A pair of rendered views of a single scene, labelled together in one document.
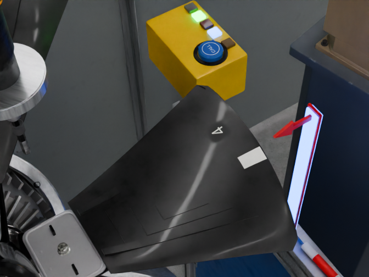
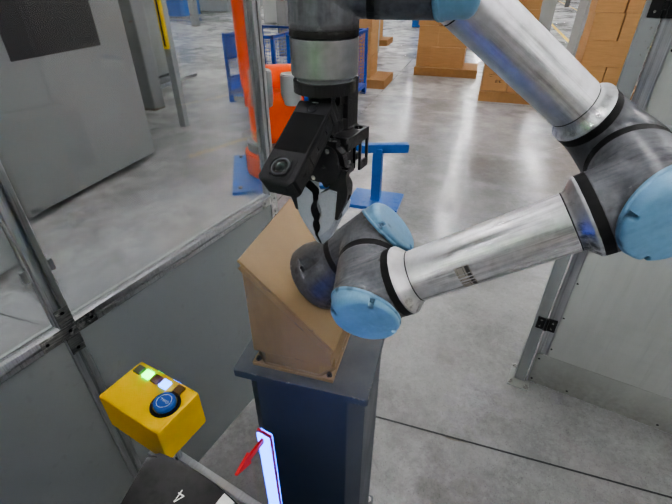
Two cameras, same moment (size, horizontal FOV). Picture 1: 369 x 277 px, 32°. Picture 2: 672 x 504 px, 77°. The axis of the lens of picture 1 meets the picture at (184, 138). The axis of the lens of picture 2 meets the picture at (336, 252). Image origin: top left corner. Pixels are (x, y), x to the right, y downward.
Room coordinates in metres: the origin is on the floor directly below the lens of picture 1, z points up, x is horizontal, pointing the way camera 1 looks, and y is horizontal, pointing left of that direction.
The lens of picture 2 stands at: (0.15, -0.08, 1.73)
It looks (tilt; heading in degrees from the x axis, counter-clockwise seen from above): 34 degrees down; 330
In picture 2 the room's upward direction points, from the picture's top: straight up
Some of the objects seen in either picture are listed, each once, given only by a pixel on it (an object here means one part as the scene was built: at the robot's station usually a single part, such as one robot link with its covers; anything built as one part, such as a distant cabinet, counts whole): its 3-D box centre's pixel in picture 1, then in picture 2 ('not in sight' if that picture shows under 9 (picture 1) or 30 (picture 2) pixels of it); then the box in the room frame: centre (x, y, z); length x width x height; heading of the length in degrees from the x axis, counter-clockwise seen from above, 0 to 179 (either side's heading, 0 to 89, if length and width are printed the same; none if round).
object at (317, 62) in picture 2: not in sight; (322, 59); (0.60, -0.32, 1.65); 0.08 x 0.08 x 0.05
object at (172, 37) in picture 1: (195, 58); (155, 411); (0.76, -0.02, 1.02); 0.16 x 0.10 x 0.11; 31
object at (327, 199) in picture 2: not in sight; (337, 210); (0.58, -0.33, 1.46); 0.06 x 0.03 x 0.09; 121
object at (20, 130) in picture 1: (20, 133); not in sight; (0.33, 0.14, 1.39); 0.01 x 0.01 x 0.05
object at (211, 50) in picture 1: (210, 51); (164, 403); (0.73, -0.05, 1.08); 0.04 x 0.04 x 0.02
